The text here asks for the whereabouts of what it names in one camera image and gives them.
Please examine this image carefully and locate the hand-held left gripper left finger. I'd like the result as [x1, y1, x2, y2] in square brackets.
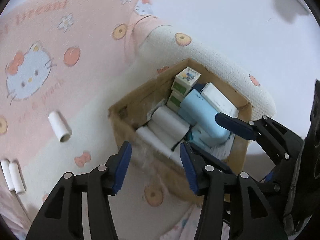
[25, 141, 132, 240]

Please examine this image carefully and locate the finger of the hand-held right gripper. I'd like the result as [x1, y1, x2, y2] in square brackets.
[215, 112, 303, 166]
[257, 169, 288, 198]

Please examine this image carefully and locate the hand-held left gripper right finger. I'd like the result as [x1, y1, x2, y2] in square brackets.
[179, 141, 288, 240]

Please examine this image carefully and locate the light blue box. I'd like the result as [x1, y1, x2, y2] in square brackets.
[178, 89, 232, 143]

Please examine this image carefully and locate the cardboard box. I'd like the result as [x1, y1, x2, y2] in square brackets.
[108, 58, 253, 203]

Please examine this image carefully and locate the teal packet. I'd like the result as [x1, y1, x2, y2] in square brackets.
[187, 125, 216, 148]

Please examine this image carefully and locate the pink printed bedsheet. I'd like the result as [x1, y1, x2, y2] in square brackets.
[159, 204, 230, 240]

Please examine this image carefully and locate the green and white box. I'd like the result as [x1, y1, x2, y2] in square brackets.
[166, 90, 186, 111]
[171, 66, 202, 97]

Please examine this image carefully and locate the pink cartoon printed blanket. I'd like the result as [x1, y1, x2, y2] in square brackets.
[0, 0, 277, 240]

